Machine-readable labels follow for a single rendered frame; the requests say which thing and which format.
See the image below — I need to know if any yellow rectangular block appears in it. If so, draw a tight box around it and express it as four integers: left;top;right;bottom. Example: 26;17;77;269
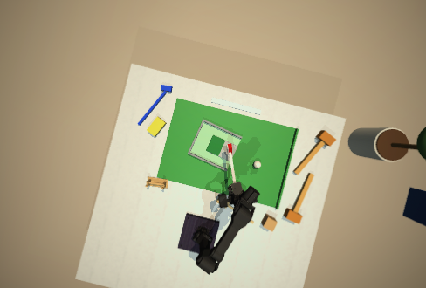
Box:
147;117;166;136

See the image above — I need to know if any green rectangular mat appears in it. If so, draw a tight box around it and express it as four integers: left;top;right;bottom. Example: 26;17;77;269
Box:
157;99;296;208

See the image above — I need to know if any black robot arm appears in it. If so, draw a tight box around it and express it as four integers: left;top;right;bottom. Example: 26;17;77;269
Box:
193;182;260;274

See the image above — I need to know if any orange mallet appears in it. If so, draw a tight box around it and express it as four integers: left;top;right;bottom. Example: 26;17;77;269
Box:
283;173;314;224
293;130;336;175

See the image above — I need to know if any blue golf putter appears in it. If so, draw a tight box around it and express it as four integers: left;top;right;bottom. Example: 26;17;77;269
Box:
138;85;173;125

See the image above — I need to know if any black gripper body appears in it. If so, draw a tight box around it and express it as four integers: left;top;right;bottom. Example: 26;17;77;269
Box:
218;194;242;208

